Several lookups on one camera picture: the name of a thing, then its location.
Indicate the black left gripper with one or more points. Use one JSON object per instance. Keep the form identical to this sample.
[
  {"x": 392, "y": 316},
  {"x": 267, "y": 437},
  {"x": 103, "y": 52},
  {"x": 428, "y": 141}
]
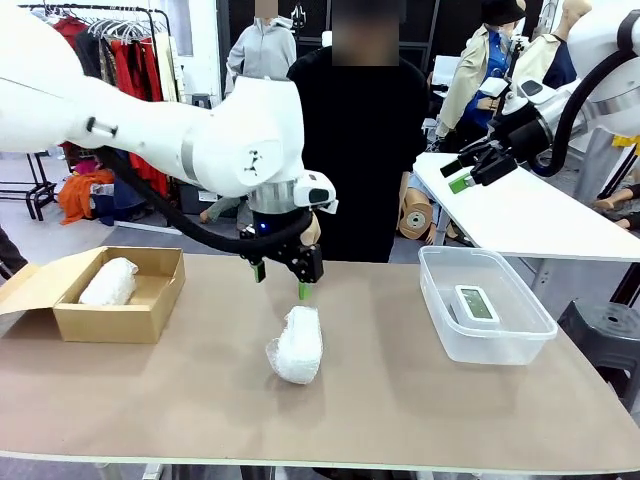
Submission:
[{"x": 307, "y": 265}]

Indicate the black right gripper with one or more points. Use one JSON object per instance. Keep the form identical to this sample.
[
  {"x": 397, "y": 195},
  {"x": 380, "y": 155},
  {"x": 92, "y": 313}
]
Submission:
[{"x": 525, "y": 137}]

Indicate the white unwrapped digital clock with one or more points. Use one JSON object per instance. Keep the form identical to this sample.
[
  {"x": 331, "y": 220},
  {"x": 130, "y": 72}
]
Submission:
[{"x": 477, "y": 305}]

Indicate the slim bubble-wrapped clock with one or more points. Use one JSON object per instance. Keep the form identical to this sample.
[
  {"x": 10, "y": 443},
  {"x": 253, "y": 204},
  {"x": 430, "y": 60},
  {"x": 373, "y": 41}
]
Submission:
[{"x": 110, "y": 282}]

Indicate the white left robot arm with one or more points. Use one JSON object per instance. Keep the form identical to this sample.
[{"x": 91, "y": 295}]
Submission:
[{"x": 150, "y": 135}]

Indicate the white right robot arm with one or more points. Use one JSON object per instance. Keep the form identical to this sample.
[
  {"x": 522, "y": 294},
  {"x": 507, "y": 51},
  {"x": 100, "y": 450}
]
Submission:
[{"x": 605, "y": 75}]

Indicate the person's left forearm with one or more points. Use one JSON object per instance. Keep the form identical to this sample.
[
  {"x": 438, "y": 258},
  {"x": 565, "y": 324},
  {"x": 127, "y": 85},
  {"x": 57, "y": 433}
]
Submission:
[{"x": 407, "y": 182}]

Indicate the bulky bubble-wrapped clock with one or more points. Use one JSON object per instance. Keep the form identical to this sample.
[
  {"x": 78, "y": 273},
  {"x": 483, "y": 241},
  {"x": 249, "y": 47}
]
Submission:
[{"x": 297, "y": 350}]

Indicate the person's right hand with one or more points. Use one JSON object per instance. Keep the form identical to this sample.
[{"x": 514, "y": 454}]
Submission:
[{"x": 313, "y": 234}]

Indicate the white back table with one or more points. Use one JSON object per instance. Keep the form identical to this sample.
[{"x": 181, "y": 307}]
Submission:
[{"x": 525, "y": 215}]

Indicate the cardboard spool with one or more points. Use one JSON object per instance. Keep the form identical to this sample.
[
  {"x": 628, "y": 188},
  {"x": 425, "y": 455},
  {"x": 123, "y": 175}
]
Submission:
[{"x": 417, "y": 217}]

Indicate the mannequin beige coat blue shirt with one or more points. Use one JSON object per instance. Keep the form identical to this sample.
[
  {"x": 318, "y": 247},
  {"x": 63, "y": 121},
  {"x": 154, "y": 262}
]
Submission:
[{"x": 470, "y": 75}]

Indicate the seated child mannequin green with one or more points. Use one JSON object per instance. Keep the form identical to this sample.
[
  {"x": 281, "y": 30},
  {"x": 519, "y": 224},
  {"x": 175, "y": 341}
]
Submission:
[{"x": 220, "y": 207}]

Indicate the white monitor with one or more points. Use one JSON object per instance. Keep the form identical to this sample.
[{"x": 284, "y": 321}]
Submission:
[{"x": 445, "y": 70}]

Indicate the black tripod stand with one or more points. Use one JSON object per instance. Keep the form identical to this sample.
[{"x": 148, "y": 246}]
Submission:
[{"x": 515, "y": 55}]

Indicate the mannequin pink top yellow cloth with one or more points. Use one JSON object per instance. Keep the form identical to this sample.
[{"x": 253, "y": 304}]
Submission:
[{"x": 595, "y": 165}]

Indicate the dark storage bin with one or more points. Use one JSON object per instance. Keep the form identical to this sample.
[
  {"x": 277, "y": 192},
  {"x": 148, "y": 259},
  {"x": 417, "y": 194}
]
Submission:
[{"x": 192, "y": 205}]

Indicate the person in black shirt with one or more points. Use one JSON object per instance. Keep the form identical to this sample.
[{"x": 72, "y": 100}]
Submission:
[{"x": 360, "y": 125}]

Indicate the mannequin cream jacket navy top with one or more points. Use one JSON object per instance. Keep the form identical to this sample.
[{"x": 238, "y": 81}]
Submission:
[{"x": 547, "y": 50}]

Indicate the seated mannequin dark clothes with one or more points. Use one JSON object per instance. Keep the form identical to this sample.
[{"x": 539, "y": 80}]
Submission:
[{"x": 615, "y": 202}]

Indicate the white bar on floor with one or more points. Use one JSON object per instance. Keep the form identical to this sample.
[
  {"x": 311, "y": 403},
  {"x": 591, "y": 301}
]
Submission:
[{"x": 150, "y": 228}]

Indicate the open cardboard box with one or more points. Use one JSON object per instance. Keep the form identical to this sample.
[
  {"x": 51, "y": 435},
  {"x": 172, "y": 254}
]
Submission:
[{"x": 115, "y": 325}]

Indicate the clear plastic container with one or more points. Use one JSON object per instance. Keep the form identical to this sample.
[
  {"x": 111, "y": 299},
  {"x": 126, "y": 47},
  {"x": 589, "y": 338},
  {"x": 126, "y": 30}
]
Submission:
[{"x": 500, "y": 350}]

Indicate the small grey plastic stool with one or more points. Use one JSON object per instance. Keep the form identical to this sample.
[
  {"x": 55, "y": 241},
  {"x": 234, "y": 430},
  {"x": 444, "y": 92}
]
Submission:
[{"x": 201, "y": 99}]

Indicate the black plastic stool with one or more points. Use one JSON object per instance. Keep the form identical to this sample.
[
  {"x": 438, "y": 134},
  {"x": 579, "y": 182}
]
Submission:
[{"x": 605, "y": 330}]

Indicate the orange cloth pile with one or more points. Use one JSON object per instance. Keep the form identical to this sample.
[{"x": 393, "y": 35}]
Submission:
[{"x": 80, "y": 195}]

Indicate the cream hanging garment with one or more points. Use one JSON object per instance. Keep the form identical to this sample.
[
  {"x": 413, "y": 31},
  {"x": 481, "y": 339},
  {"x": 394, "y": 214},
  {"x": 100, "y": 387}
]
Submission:
[{"x": 167, "y": 70}]

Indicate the long red dress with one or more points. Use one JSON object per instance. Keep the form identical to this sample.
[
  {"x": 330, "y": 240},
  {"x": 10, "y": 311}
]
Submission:
[{"x": 140, "y": 70}]

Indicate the dark clothed bystander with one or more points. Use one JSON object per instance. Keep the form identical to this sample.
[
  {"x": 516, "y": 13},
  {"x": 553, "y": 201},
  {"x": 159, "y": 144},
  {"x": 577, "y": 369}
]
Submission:
[{"x": 10, "y": 255}]

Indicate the dark grey hanging garment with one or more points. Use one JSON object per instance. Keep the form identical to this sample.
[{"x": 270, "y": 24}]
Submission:
[{"x": 92, "y": 55}]

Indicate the black clothes rack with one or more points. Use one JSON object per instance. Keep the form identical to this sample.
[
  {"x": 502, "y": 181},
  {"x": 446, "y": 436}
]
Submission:
[{"x": 100, "y": 8}]

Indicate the red jacket on hanger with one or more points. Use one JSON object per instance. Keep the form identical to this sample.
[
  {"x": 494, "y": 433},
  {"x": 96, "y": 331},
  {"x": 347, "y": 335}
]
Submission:
[{"x": 70, "y": 26}]

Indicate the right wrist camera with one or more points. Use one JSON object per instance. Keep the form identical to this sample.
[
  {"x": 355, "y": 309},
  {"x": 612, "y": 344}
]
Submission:
[{"x": 520, "y": 92}]

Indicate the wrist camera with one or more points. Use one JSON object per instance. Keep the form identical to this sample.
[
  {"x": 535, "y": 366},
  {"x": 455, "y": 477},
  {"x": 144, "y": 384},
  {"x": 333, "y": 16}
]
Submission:
[
  {"x": 520, "y": 92},
  {"x": 317, "y": 192}
]

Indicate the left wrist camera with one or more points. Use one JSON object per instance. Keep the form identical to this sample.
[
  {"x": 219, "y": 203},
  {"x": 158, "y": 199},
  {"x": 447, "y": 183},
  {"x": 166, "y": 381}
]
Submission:
[{"x": 317, "y": 192}]

